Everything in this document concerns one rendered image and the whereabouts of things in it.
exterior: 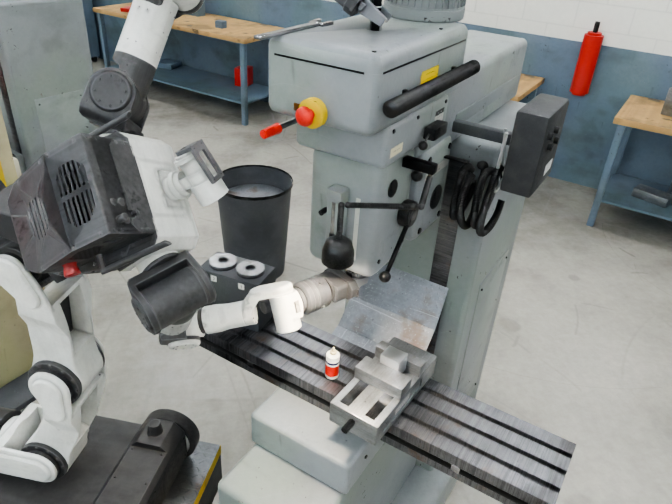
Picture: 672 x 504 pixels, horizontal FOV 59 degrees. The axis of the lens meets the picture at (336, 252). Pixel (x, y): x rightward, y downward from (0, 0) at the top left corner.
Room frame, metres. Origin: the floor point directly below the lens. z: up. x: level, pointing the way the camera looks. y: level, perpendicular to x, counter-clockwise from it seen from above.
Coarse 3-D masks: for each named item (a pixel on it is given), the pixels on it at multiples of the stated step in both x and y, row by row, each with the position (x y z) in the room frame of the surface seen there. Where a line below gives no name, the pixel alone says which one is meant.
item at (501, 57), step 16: (480, 32) 2.12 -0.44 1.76; (480, 48) 1.86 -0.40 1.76; (496, 48) 1.88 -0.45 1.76; (512, 48) 1.93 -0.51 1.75; (480, 64) 1.68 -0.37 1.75; (496, 64) 1.79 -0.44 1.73; (512, 64) 1.94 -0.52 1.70; (464, 80) 1.57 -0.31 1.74; (480, 80) 1.69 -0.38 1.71; (496, 80) 1.82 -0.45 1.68; (512, 80) 1.97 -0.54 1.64; (448, 96) 1.48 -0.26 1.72; (464, 96) 1.59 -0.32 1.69; (480, 96) 1.71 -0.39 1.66; (496, 96) 1.84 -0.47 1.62; (512, 96) 2.02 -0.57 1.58; (448, 112) 1.50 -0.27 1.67; (464, 112) 1.60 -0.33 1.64; (480, 112) 1.73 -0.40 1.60; (448, 128) 1.52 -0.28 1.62; (432, 144) 1.43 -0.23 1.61
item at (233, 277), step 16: (224, 256) 1.62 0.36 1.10; (208, 272) 1.55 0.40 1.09; (224, 272) 1.55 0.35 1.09; (240, 272) 1.54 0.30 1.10; (256, 272) 1.54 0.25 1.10; (272, 272) 1.58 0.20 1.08; (224, 288) 1.53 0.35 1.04; (240, 288) 1.51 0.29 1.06; (208, 304) 1.55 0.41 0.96; (256, 304) 1.49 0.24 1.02
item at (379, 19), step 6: (366, 0) 1.32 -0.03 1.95; (360, 6) 1.32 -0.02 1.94; (366, 6) 1.32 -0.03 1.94; (372, 6) 1.32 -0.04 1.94; (360, 12) 1.33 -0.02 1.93; (366, 12) 1.32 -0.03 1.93; (372, 12) 1.32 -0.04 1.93; (378, 12) 1.32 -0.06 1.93; (372, 18) 1.32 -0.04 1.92; (378, 18) 1.32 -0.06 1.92; (384, 18) 1.31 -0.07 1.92; (378, 24) 1.32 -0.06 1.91
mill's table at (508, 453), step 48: (240, 336) 1.48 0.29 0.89; (288, 336) 1.48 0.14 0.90; (336, 336) 1.50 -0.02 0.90; (288, 384) 1.31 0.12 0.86; (336, 384) 1.28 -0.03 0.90; (432, 384) 1.30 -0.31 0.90; (432, 432) 1.12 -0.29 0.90; (480, 432) 1.14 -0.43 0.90; (528, 432) 1.14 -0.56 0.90; (480, 480) 1.00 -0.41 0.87; (528, 480) 0.98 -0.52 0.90
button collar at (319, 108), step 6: (306, 102) 1.15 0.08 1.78; (312, 102) 1.14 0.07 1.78; (318, 102) 1.14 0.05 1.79; (312, 108) 1.14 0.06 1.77; (318, 108) 1.13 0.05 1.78; (324, 108) 1.14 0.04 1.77; (318, 114) 1.13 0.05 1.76; (324, 114) 1.13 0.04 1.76; (318, 120) 1.13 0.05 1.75; (324, 120) 1.13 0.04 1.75; (312, 126) 1.14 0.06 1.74; (318, 126) 1.13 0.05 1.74
